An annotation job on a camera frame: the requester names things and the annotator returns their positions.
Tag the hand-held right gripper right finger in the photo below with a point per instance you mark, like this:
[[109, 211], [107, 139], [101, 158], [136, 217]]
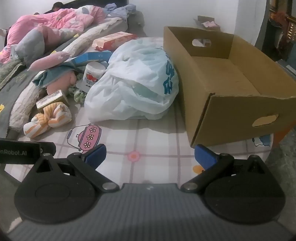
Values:
[[204, 157]]

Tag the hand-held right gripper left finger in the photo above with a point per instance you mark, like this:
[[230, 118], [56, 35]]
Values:
[[96, 155]]

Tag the large cardboard box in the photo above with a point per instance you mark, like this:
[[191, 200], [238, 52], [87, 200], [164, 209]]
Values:
[[222, 115]]

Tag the pink plush toy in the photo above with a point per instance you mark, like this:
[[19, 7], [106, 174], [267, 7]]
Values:
[[62, 83]]

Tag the white yogurt cup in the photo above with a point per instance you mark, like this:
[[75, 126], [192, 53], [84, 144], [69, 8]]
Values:
[[91, 74]]

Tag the light blue towel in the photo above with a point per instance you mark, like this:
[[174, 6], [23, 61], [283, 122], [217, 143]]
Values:
[[53, 75]]

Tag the blue wet wipes packet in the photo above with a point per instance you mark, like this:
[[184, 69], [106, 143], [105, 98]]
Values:
[[92, 56]]

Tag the orange striped sock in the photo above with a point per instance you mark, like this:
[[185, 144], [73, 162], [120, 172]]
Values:
[[41, 125]]

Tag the gold box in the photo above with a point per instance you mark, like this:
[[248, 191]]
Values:
[[49, 99]]

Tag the green scrunchie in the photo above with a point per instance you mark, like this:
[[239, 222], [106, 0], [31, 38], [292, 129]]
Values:
[[78, 95]]

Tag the white plastic bag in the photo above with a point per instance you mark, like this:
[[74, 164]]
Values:
[[129, 92]]

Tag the grey-green fuzzy blanket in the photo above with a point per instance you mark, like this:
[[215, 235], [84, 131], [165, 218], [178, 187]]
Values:
[[9, 69]]

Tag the pink wet wipes packet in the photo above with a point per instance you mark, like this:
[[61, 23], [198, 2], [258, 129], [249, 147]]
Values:
[[113, 40]]

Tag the small cardboard box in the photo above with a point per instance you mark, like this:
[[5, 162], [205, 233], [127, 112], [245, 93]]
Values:
[[208, 29]]

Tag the pink quilt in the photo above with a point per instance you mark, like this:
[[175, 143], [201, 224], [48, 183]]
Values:
[[53, 25]]

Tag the small pink packet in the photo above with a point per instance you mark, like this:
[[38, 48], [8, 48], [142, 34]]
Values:
[[208, 23]]

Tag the lavender clothes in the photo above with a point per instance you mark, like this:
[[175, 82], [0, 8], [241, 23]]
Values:
[[120, 10]]

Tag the dark headboard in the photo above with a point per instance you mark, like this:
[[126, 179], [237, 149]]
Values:
[[76, 2]]

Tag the red cloth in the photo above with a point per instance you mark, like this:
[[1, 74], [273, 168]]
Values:
[[278, 18]]

